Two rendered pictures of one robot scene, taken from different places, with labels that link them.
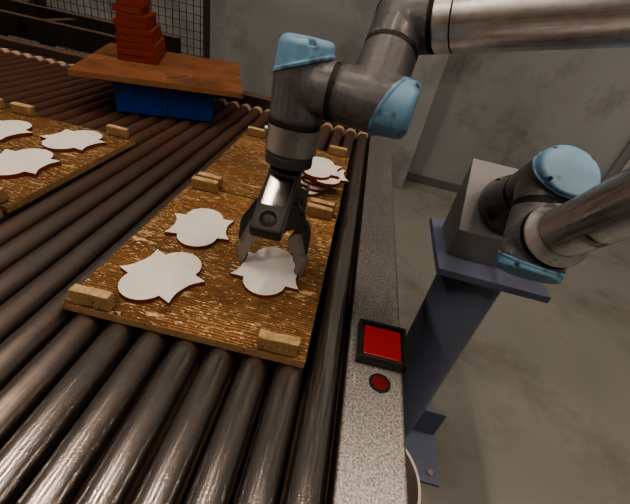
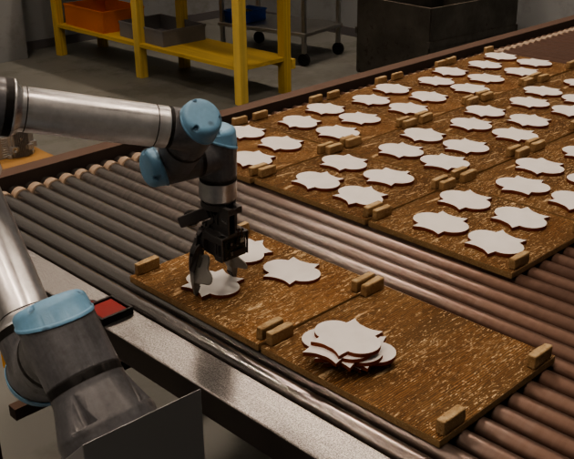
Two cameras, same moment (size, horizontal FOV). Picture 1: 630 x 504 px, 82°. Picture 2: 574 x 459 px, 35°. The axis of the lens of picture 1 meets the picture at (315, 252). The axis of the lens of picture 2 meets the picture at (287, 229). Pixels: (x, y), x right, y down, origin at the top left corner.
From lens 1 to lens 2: 2.12 m
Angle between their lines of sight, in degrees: 107
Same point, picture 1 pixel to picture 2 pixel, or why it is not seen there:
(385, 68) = not seen: hidden behind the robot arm
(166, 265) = (251, 251)
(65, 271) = (287, 239)
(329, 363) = (122, 290)
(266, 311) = (178, 275)
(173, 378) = (171, 252)
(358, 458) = (71, 282)
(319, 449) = (88, 273)
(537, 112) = not seen: outside the picture
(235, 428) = (126, 259)
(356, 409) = (89, 290)
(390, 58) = not seen: hidden behind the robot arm
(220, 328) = (181, 260)
